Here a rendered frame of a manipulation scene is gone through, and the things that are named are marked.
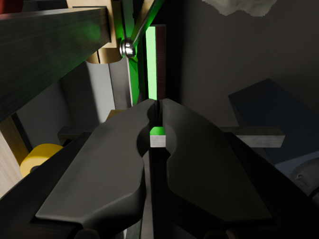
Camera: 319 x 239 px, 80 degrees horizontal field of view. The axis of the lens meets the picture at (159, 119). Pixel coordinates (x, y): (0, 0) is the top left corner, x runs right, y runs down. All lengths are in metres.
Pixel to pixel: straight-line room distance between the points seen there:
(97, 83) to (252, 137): 0.40
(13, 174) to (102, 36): 0.27
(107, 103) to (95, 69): 0.10
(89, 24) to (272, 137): 0.36
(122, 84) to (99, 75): 0.11
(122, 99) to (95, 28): 0.28
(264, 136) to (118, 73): 0.32
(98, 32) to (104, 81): 0.34
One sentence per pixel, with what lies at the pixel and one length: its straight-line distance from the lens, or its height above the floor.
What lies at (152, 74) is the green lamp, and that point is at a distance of 0.43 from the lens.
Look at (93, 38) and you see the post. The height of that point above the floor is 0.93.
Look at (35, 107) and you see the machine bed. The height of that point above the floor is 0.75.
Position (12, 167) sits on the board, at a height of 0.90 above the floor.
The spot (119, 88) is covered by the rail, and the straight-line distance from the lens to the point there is 0.46.
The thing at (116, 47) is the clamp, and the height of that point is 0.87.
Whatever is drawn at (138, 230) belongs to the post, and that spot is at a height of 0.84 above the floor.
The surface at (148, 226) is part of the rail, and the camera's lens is 0.86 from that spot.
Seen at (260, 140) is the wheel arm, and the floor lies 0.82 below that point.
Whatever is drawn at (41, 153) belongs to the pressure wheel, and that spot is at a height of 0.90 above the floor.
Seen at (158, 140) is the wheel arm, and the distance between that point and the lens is 0.37.
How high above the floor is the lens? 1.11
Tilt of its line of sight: 58 degrees down
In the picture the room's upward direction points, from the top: 178 degrees counter-clockwise
